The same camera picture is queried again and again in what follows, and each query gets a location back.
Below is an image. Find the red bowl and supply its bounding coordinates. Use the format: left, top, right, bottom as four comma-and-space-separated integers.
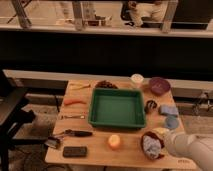
140, 132, 164, 160

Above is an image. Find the light blue towel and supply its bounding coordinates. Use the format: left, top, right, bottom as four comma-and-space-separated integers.
143, 136, 161, 159

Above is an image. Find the purple bowl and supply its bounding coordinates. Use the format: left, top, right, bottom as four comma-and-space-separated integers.
149, 77, 171, 96

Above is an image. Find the green plastic tray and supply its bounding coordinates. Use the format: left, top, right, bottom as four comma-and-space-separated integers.
88, 88, 146, 129

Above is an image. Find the white cup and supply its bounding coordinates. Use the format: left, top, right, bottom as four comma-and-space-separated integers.
130, 74, 144, 89

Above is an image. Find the wooden table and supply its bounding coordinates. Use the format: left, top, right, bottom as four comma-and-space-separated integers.
45, 79, 196, 170

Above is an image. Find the orange carrot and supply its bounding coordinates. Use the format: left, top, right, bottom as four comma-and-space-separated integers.
63, 99, 86, 106

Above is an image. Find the black and white toy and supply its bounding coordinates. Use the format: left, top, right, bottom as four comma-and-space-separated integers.
145, 100, 157, 114

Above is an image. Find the yellow orange round fruit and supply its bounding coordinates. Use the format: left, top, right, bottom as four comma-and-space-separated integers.
108, 134, 121, 149

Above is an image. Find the blue sponge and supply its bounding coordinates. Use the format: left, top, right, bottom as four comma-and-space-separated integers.
159, 105, 179, 116

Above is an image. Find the blue round lid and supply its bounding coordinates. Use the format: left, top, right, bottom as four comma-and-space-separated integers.
165, 116, 179, 130

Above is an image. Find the black rectangular block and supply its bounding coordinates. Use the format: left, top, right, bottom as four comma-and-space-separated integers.
63, 146, 87, 158

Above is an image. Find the small metal clamp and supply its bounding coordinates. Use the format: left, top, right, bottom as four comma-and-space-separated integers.
45, 137, 61, 149

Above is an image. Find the seated person in background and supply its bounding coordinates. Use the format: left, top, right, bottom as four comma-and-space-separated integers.
120, 0, 168, 28

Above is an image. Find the black chair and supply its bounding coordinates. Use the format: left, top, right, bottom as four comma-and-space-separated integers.
0, 69, 37, 171

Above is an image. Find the black handled tool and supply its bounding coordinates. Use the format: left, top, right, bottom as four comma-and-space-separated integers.
53, 129, 94, 138

